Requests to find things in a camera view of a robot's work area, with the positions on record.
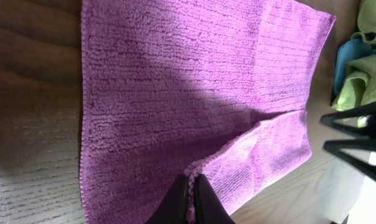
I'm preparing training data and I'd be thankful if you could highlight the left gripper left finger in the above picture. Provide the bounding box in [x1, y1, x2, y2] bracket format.
[145, 174, 189, 224]

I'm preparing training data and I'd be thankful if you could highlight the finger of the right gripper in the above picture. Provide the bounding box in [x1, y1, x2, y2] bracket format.
[323, 139, 376, 182]
[320, 101, 376, 139]

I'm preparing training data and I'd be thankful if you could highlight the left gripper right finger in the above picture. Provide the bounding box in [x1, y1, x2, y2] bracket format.
[194, 174, 235, 224]

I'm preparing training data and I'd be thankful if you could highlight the purple microfiber cloth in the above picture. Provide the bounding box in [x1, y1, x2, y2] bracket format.
[80, 0, 336, 223]

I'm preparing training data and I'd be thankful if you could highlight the small green cloth with label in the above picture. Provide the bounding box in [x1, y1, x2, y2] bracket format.
[332, 54, 376, 111]

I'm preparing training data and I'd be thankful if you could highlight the blue cloth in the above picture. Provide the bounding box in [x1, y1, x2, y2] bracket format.
[333, 39, 373, 96]

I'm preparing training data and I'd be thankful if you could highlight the large green cloth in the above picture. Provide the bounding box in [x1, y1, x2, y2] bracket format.
[350, 0, 376, 51]

